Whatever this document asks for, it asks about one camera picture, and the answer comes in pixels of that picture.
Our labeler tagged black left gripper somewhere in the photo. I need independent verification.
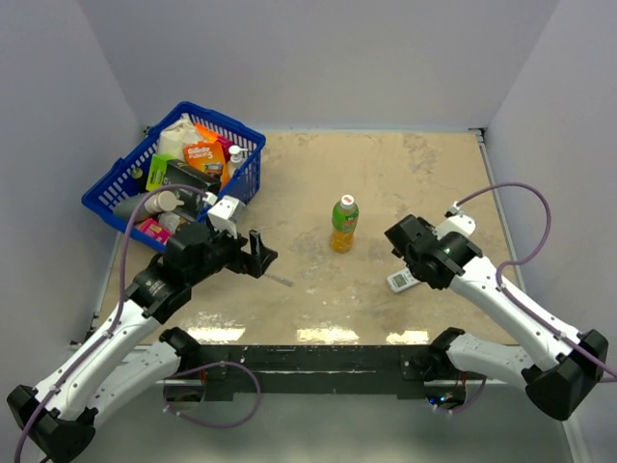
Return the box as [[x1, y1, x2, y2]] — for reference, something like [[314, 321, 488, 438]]
[[188, 220, 277, 286]]

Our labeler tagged white remote control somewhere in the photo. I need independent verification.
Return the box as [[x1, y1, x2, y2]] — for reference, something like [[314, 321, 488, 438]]
[[387, 268, 420, 293]]

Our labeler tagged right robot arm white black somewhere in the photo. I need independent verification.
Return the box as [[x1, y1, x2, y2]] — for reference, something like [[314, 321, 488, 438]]
[[385, 214, 609, 422]]

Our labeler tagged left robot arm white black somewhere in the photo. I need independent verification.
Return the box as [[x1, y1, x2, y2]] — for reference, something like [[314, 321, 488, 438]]
[[7, 224, 278, 462]]

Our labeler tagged blue plastic basket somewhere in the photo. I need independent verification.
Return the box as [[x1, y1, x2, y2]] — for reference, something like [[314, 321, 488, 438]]
[[82, 101, 266, 232]]

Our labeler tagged orange juice bottle green label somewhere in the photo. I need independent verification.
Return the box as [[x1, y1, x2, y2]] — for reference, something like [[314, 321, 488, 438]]
[[330, 194, 360, 254]]

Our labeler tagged amber bottle white label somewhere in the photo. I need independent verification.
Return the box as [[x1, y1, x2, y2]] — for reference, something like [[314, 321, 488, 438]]
[[158, 212, 193, 235]]

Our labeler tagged white pump bottle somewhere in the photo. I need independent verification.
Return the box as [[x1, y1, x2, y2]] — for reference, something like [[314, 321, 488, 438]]
[[227, 145, 248, 177]]

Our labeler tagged orange razor blade package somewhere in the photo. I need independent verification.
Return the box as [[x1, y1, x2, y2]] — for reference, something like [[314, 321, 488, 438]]
[[182, 141, 229, 187]]

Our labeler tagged pink product box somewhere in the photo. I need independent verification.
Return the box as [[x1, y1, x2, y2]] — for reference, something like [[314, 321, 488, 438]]
[[136, 218, 172, 245]]

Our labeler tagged black product box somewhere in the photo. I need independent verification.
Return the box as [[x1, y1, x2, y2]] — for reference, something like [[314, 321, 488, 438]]
[[163, 159, 222, 220]]

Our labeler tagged lime green box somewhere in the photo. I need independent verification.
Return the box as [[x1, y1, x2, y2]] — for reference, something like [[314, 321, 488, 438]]
[[146, 153, 176, 191]]

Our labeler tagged grey bottle beige cap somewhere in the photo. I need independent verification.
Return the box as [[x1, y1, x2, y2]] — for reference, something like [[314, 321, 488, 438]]
[[112, 191, 184, 223]]

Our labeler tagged beige cloth bag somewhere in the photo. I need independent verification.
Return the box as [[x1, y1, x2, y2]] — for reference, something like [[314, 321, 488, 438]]
[[157, 113, 203, 160]]

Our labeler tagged clear handle screwdriver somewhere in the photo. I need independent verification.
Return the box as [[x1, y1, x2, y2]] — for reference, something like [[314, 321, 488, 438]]
[[264, 273, 294, 287]]

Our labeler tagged aluminium table edge rail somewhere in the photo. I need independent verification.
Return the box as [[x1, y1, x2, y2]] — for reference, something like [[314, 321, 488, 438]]
[[469, 127, 526, 292]]

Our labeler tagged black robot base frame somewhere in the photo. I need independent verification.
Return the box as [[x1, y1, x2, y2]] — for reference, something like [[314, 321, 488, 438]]
[[143, 326, 486, 404]]

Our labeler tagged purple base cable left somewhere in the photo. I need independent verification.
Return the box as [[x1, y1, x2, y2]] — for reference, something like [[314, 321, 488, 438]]
[[162, 361, 262, 429]]

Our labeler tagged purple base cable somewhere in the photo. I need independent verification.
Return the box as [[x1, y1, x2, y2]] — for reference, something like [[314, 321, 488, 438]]
[[162, 361, 262, 429], [431, 375, 488, 416]]

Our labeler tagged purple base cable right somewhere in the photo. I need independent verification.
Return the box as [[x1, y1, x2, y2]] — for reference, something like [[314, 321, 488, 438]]
[[431, 375, 488, 416]]

